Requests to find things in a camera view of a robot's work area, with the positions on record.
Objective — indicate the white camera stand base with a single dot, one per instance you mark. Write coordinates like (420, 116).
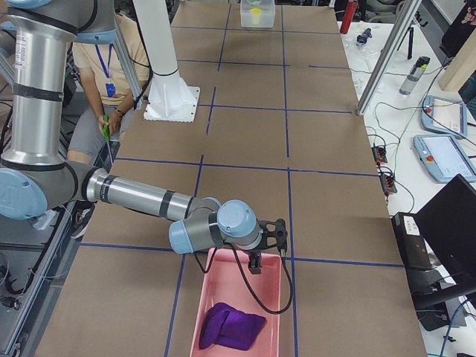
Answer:
(171, 99)

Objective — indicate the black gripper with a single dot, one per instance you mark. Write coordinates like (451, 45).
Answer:
(255, 262)

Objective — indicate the blue teach pendant near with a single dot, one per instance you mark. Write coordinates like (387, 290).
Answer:
(443, 157)

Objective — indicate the translucent white plastic bin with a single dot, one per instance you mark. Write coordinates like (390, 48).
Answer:
(268, 8)

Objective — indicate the blue teach pendant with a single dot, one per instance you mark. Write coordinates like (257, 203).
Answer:
(446, 116)
(443, 157)

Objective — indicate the seated person in beige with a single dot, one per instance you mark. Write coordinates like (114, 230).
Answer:
(111, 102)

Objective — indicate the white camera stand column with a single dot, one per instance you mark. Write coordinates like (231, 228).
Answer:
(154, 22)

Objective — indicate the black box on desk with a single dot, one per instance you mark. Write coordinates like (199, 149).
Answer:
(412, 247)

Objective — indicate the yellow plastic cup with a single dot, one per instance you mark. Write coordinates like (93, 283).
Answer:
(256, 15)

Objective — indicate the black computer monitor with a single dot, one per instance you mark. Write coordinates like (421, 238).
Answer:
(447, 222)

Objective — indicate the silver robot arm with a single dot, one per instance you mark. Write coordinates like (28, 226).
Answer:
(35, 178)

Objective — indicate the blue teach pendant far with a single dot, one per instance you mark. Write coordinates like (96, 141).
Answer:
(446, 116)

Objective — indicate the purple cloth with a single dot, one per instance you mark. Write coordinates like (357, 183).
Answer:
(229, 327)

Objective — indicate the pink plastic bin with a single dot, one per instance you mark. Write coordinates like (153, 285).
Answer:
(224, 283)

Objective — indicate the grey aluminium frame post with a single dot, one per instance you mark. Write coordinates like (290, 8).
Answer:
(403, 21)

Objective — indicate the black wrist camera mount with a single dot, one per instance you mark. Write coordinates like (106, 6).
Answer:
(273, 235)

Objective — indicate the red metal bottle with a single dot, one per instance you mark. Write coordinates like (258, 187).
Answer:
(349, 13)

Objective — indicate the clear water bottle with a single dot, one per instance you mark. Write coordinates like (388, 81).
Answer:
(414, 75)

